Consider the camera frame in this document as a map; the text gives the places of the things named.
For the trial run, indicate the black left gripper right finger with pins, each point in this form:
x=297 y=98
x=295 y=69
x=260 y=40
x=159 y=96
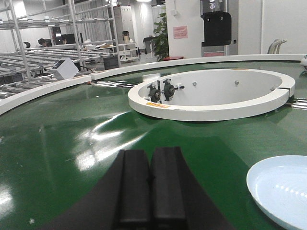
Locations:
x=179 y=201

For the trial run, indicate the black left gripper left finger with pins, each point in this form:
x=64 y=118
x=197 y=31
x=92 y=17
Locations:
x=119 y=201

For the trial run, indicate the light blue plate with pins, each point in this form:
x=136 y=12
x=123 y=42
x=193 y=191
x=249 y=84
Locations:
x=278 y=186

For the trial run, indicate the green conveyor belt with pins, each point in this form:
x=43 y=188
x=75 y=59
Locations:
x=229 y=116

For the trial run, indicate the small white box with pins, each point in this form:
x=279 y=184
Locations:
x=64 y=69

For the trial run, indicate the white rolling cart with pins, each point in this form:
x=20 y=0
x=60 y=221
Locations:
x=128 y=52

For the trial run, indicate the green potted plant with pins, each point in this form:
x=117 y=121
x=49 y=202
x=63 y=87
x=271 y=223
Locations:
x=160 y=40

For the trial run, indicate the white plastic chair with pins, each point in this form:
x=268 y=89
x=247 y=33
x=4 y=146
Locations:
x=274 y=47

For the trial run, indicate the metal roller rack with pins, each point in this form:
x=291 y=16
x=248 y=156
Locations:
x=36 y=34

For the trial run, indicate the black water dispenser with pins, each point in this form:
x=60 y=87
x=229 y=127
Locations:
x=217 y=27

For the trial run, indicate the black bearing mount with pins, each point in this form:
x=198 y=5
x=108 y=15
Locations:
x=169 y=89
x=154 y=94

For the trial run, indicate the white outer conveyor rail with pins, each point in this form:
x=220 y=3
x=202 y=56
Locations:
x=23 y=97

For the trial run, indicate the pink wall notice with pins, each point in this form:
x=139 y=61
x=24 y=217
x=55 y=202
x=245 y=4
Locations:
x=180 y=32

